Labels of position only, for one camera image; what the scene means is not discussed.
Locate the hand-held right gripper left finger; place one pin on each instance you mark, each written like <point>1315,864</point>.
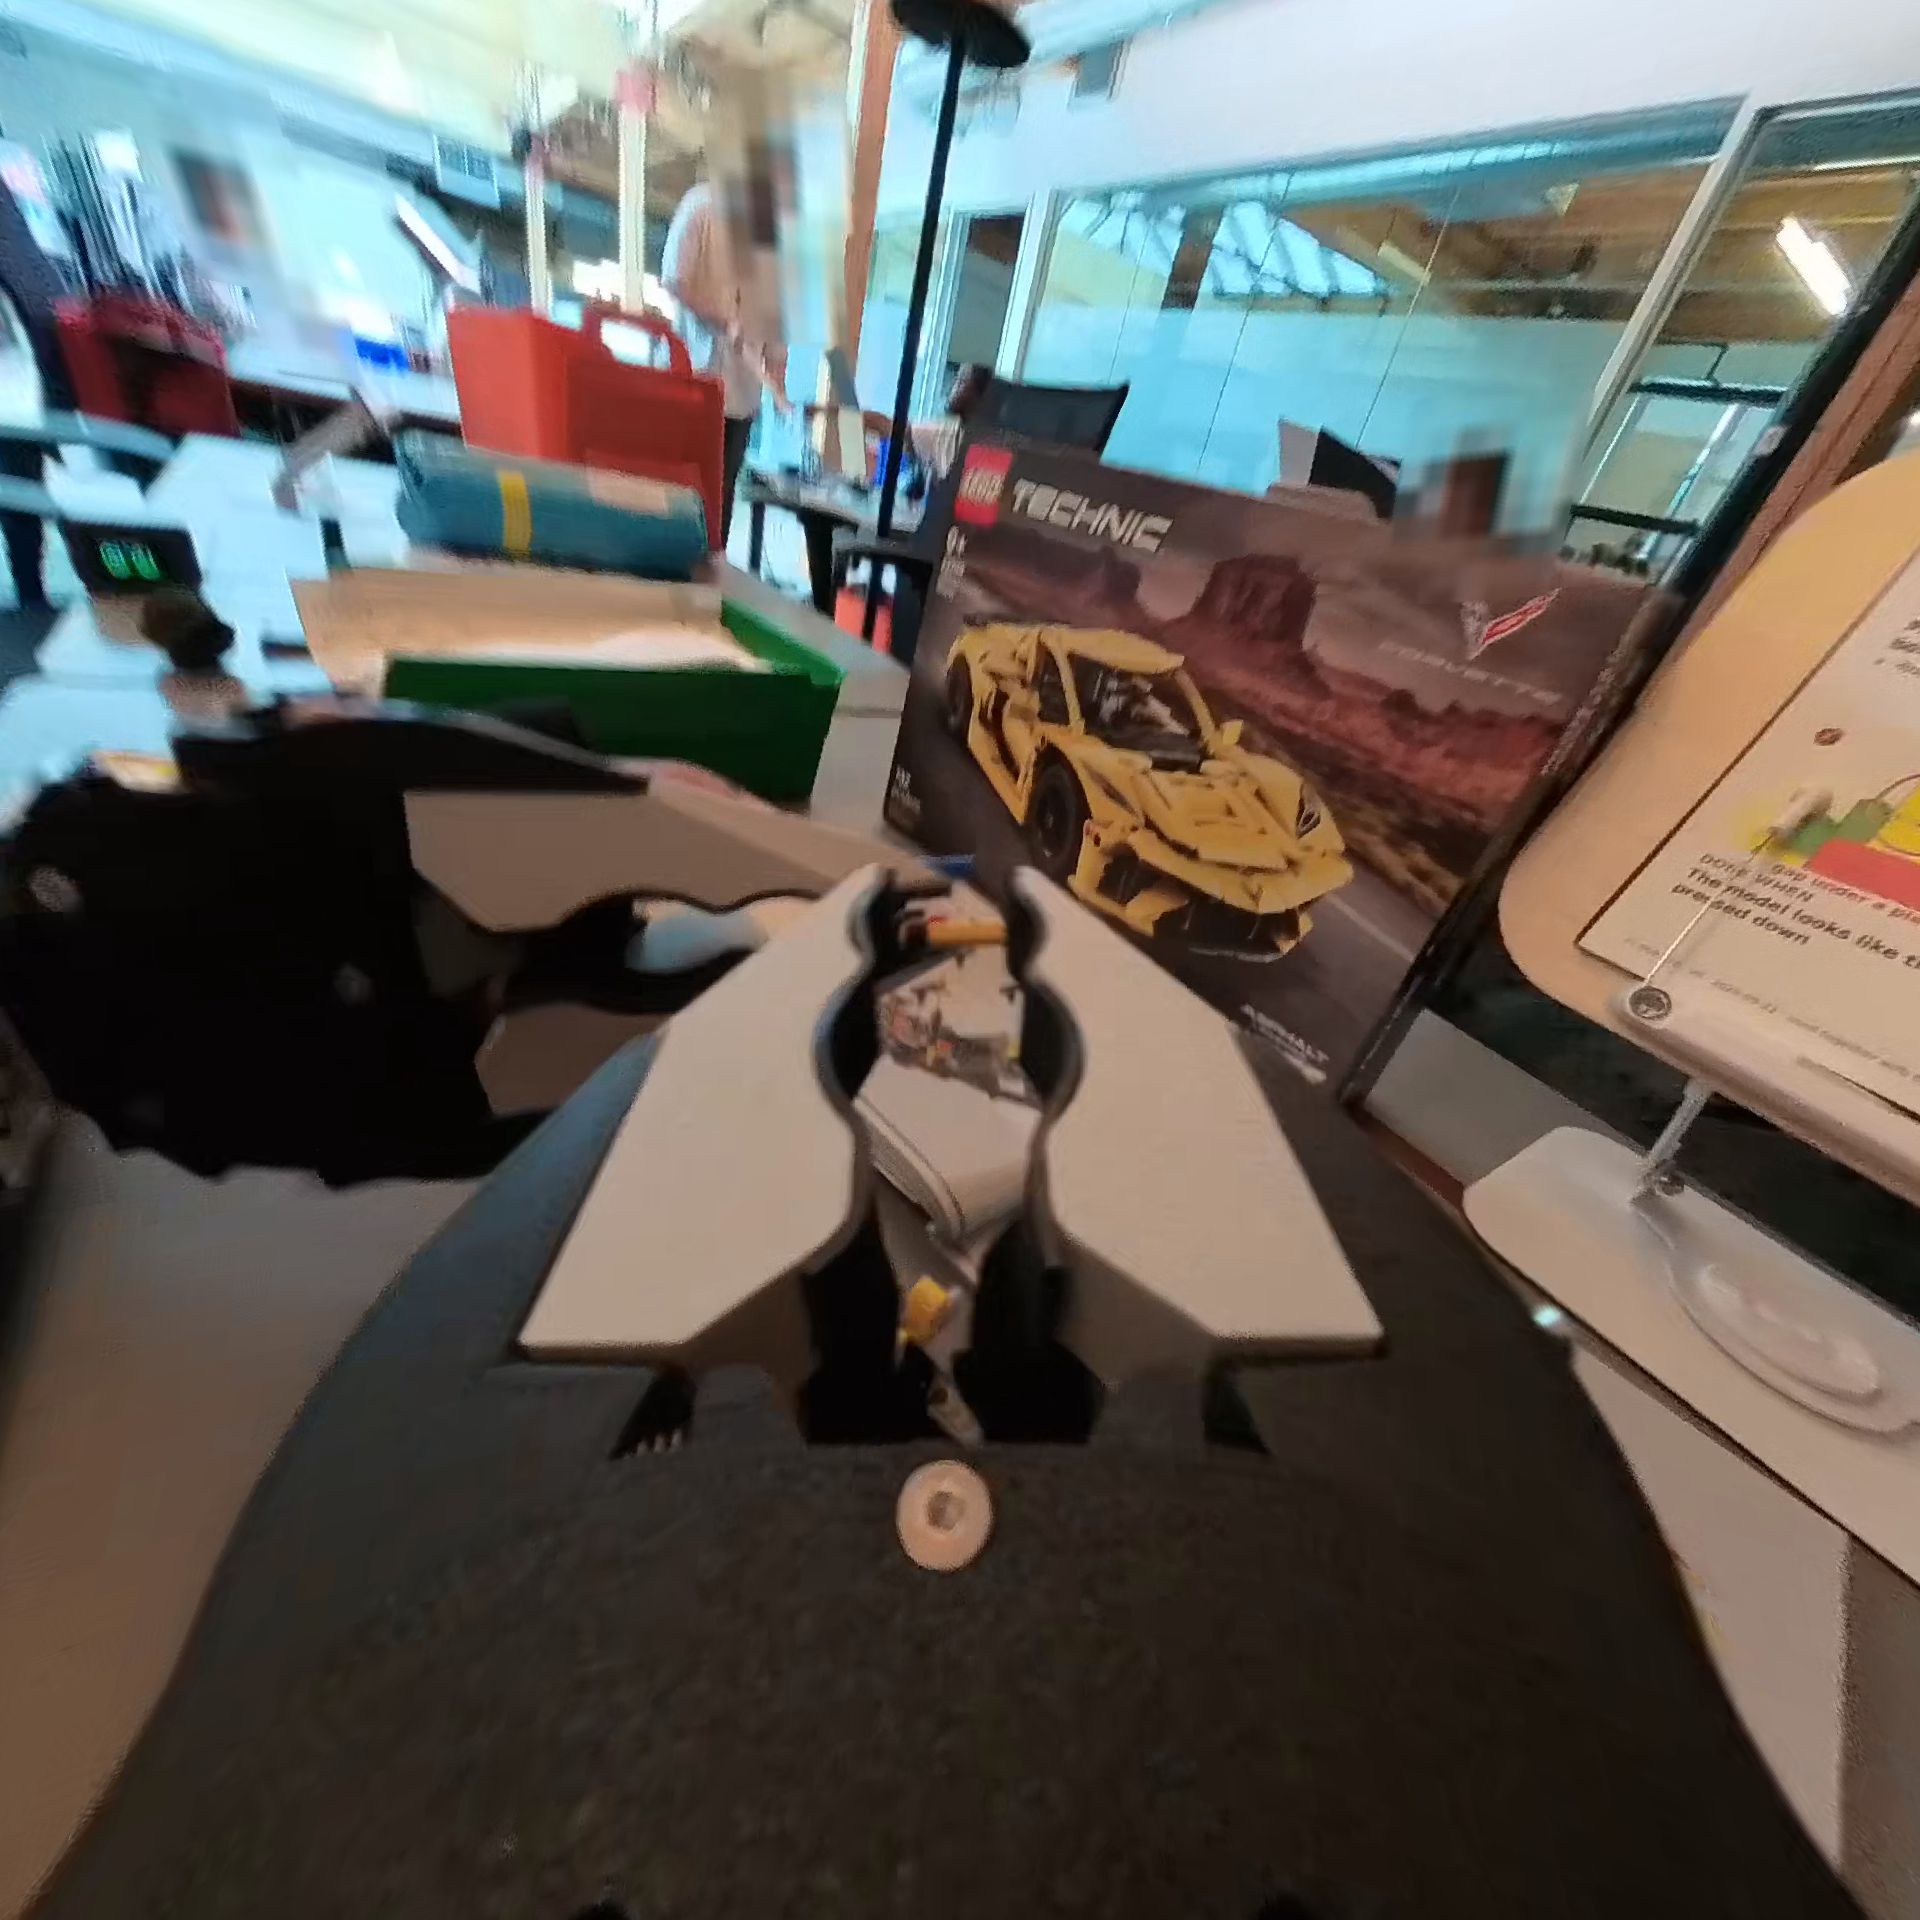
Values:
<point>705,1170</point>

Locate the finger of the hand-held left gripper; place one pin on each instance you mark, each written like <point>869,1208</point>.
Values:
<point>630,840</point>
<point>571,1059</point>

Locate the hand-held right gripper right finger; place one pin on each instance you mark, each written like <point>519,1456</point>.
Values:
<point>1185,1184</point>

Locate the yellow lego axle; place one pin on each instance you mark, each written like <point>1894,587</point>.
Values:
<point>960,933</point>

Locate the open lego instruction booklet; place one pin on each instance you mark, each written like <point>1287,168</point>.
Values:
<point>960,1154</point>

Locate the yellow car lego box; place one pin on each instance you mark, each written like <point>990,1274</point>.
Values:
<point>1200,721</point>

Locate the green plastic tray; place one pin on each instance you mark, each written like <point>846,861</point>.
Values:
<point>674,721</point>

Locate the white paper sheets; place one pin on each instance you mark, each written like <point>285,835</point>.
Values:
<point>601,645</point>

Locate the blue rolled mat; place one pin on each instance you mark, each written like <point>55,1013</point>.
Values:
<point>601,518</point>

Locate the black green display device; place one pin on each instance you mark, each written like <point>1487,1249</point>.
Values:
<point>135,558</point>

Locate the white document stand base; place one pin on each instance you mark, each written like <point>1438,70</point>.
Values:
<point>1574,1230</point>

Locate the orange plastic basket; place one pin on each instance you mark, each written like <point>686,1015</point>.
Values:
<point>584,405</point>

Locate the red bag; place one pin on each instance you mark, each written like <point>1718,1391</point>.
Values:
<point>142,368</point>

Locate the black mesh chair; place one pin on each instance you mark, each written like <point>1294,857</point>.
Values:
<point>1050,412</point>

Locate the black lamp pole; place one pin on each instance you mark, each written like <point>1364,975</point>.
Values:
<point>919,301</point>

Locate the wooden document board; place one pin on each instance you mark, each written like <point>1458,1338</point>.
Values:
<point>1650,781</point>

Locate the white printed instruction sheet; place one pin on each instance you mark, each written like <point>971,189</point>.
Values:
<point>1800,901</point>

